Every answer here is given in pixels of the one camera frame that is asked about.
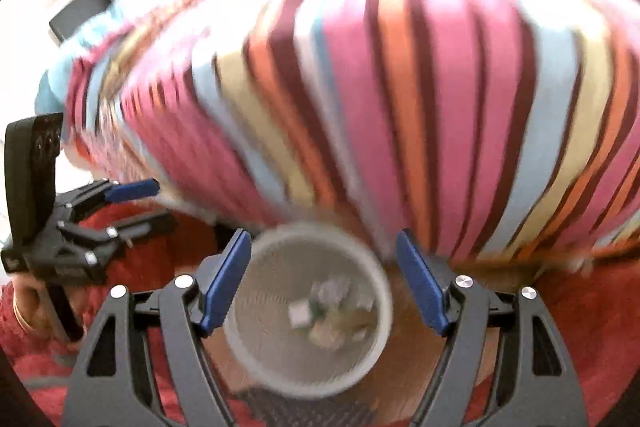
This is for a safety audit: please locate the white paper scrap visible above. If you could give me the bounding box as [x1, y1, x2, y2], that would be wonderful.
[287, 299, 313, 325]

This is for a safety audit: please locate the black flat screen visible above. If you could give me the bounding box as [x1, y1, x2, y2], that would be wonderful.
[49, 0, 122, 44]

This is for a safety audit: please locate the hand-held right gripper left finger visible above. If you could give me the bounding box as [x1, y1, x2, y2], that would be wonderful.
[62, 229, 252, 427]

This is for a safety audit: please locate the light blue blanket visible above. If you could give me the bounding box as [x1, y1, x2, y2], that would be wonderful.
[36, 2, 128, 114]

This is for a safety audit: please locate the beige crumpled wrapper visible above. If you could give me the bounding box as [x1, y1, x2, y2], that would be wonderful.
[307, 314, 373, 350]

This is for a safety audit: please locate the person's left hand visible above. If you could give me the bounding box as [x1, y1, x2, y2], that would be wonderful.
[12, 276, 51, 315]

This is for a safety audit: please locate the striped bedspread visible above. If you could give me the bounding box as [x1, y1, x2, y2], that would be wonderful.
[65, 0, 640, 268]

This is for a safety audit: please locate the red fleece clothing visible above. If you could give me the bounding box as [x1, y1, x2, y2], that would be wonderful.
[75, 202, 640, 427]

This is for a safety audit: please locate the white mesh waste bin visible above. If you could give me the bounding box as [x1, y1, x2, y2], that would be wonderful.
[222, 223, 395, 398]

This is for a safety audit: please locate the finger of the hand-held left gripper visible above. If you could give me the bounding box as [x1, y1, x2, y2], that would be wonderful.
[60, 179, 161, 220]
[60, 213, 178, 265]

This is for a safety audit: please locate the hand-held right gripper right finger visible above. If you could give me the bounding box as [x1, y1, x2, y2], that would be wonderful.
[396, 229, 588, 427]

